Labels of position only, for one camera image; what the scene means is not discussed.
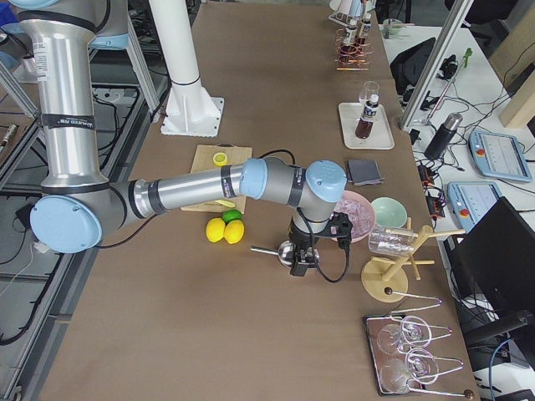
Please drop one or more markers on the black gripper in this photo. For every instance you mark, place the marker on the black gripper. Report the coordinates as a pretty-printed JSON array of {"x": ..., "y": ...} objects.
[{"x": 302, "y": 240}]

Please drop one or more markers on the tea bottle white cap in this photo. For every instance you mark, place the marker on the tea bottle white cap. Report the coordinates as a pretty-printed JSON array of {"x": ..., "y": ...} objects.
[{"x": 366, "y": 120}]

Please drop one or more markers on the copper wire bottle basket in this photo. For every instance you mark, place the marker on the copper wire bottle basket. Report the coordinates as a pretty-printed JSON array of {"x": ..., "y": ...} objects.
[{"x": 360, "y": 61}]

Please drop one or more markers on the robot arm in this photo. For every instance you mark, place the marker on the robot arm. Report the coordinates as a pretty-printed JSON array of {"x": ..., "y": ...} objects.
[{"x": 80, "y": 206}]

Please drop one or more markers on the steel ice scoop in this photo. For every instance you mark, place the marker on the steel ice scoop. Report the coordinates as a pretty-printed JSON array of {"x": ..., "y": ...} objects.
[{"x": 285, "y": 253}]

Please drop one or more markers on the pink bowl of ice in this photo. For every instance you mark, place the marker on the pink bowl of ice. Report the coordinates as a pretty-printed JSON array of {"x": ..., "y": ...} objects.
[{"x": 360, "y": 213}]

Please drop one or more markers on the lower yellow lemon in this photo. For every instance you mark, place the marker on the lower yellow lemon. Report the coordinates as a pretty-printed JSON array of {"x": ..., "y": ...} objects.
[{"x": 234, "y": 231}]

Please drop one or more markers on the yellow lemon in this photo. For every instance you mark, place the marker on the yellow lemon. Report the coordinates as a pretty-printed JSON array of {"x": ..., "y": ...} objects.
[
  {"x": 215, "y": 229},
  {"x": 234, "y": 231}
]

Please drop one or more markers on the wooden cup tree stand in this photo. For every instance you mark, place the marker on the wooden cup tree stand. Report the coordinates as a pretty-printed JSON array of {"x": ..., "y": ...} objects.
[{"x": 384, "y": 278}]

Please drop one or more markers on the glass mug on stand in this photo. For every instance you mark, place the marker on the glass mug on stand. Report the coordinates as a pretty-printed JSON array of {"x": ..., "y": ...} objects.
[{"x": 391, "y": 241}]

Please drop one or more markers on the green lime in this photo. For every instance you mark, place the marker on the green lime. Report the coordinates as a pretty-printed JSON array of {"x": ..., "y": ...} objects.
[{"x": 231, "y": 215}]

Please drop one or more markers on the upper yellow lemon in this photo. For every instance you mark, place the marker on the upper yellow lemon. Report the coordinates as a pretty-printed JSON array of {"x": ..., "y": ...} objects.
[{"x": 215, "y": 229}]

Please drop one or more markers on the green ceramic bowl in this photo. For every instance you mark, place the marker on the green ceramic bowl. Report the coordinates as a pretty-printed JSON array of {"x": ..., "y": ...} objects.
[{"x": 389, "y": 212}]

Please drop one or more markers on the yellow plastic knife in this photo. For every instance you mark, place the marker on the yellow plastic knife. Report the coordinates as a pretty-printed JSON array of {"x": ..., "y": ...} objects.
[{"x": 225, "y": 203}]

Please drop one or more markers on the grey folded cloth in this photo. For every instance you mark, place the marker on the grey folded cloth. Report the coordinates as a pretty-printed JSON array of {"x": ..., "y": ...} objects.
[{"x": 364, "y": 172}]

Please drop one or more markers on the hanging wine glass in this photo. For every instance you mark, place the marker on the hanging wine glass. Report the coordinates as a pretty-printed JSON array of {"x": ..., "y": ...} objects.
[
  {"x": 418, "y": 369},
  {"x": 402, "y": 336}
]

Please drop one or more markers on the half lemon slice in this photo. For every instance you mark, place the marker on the half lemon slice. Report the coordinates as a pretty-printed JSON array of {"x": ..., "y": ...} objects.
[{"x": 220, "y": 159}]

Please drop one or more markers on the glass rack tray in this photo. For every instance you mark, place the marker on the glass rack tray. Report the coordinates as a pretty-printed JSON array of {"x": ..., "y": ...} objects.
[{"x": 372, "y": 326}]

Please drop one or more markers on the bamboo cutting board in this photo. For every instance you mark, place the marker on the bamboo cutting board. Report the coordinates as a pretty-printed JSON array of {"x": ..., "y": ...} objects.
[{"x": 204, "y": 160}]

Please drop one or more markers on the white rabbit tray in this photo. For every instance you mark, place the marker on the white rabbit tray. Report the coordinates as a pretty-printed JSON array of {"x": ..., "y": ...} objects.
[{"x": 380, "y": 138}]

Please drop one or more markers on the blue teach pendant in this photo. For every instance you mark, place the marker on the blue teach pendant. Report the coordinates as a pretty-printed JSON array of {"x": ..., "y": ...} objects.
[
  {"x": 498, "y": 156},
  {"x": 471, "y": 200}
]

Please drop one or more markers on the black thermos bottle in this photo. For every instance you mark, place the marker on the black thermos bottle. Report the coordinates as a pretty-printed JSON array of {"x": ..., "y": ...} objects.
[{"x": 443, "y": 136}]

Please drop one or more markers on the clear wine glass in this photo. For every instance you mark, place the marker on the clear wine glass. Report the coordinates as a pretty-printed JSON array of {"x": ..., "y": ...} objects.
[{"x": 369, "y": 90}]

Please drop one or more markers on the black monitor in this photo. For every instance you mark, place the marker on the black monitor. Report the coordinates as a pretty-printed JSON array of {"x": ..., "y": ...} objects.
[{"x": 496, "y": 259}]

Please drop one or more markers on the white cup rack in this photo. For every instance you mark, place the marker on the white cup rack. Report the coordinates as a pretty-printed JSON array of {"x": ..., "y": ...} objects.
[{"x": 344, "y": 11}]

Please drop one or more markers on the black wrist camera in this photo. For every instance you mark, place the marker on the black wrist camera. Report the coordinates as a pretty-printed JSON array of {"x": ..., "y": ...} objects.
[{"x": 341, "y": 229}]

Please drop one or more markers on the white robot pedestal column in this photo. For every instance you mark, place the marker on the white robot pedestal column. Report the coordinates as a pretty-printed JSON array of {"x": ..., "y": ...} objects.
[{"x": 190, "y": 110}]

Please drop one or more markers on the aluminium frame post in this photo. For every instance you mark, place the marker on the aluminium frame post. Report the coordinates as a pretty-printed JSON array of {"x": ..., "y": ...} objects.
[{"x": 459, "y": 10}]

